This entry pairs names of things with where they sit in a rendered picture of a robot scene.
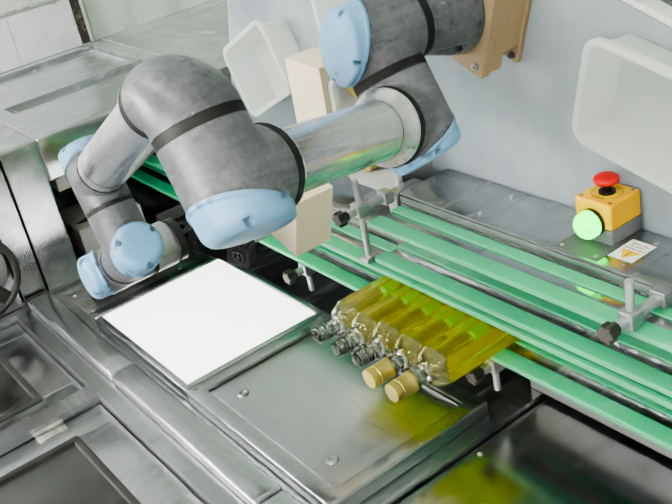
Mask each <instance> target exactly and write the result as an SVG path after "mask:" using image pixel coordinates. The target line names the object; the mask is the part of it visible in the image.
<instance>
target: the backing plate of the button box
mask: <svg viewBox="0 0 672 504"><path fill-rule="evenodd" d="M643 232H645V230H643V229H640V230H638V231H636V232H635V233H633V234H632V235H630V236H628V237H627V238H625V239H624V240H622V241H621V242H619V243H617V244H616V245H614V246H610V245H607V244H605V243H602V242H599V241H596V240H593V239H590V240H587V239H583V238H581V237H579V236H578V235H577V234H576V233H574V234H572V235H571V236H569V237H567V238H566V239H564V240H562V241H561V242H559V243H557V244H556V245H554V247H556V248H559V249H562V250H564V251H567V252H570V253H573V254H575V255H578V256H581V257H584V258H587V259H589V260H592V261H595V262H597V261H599V260H600V259H602V258H603V257H605V256H606V255H608V254H610V253H611V252H613V251H614V250H616V249H618V248H619V247H621V246H622V245H624V244H625V243H627V242H629V241H630V240H632V239H633V238H635V237H637V236H638V235H640V234H641V233H643Z"/></svg>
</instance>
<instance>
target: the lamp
mask: <svg viewBox="0 0 672 504"><path fill-rule="evenodd" d="M573 228H574V230H575V232H576V234H577V235H578V236H579V237H581V238H583V239H587V240H590V239H593V238H595V237H597V236H599V235H601V234H602V233H603V232H604V230H605V223H604V220H603V218H602V216H601V215H600V213H599V212H597V211H596V210H594V209H592V208H587V209H585V210H583V211H582V212H581V213H579V214H578V215H576V216H575V218H574V221H573Z"/></svg>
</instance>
